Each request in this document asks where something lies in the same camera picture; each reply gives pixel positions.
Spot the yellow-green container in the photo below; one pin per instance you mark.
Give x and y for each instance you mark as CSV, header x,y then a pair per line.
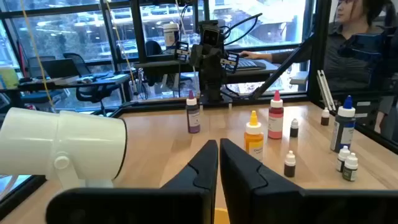
x,y
8,77

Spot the white spotlight lamp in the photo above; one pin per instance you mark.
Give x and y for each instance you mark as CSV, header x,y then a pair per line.
x,y
77,143

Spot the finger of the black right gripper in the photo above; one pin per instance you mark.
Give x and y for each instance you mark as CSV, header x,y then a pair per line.
x,y
182,51
230,62

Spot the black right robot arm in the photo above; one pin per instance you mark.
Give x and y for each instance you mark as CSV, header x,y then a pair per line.
x,y
213,87

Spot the small white-capped dropper bottle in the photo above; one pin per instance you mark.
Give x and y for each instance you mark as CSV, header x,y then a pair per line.
x,y
325,119
350,171
289,169
342,155
294,130

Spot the pink-capped red colouring bottle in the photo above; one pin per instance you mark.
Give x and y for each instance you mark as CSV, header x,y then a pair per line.
x,y
275,121

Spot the person's hand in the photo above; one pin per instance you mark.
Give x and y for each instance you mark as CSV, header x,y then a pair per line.
x,y
253,56

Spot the black keyboard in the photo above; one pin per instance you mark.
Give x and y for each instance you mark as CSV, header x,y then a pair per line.
x,y
250,64

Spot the white plastic tub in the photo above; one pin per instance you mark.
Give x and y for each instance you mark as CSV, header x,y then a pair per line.
x,y
171,35

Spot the purple food colouring bottle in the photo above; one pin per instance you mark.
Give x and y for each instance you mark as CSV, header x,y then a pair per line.
x,y
193,119

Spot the blue food colouring bottle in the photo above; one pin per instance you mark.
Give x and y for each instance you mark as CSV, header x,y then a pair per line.
x,y
342,130

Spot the silver aluminium bracket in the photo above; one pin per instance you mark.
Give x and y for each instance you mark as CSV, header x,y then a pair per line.
x,y
326,90

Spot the person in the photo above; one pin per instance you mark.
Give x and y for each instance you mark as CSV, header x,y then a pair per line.
x,y
351,62

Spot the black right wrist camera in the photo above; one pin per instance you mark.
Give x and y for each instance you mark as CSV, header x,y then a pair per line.
x,y
211,34

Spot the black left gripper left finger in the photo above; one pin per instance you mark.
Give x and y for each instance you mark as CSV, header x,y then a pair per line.
x,y
174,202

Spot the dark office desk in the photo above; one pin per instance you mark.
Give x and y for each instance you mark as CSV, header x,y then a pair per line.
x,y
93,81

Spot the black desk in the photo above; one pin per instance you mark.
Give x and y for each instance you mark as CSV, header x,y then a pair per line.
x,y
168,66

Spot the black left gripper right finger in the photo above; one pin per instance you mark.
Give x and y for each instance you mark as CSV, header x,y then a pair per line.
x,y
264,199

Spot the yellow food colouring bottle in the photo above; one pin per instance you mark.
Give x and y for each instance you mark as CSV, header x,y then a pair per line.
x,y
253,140

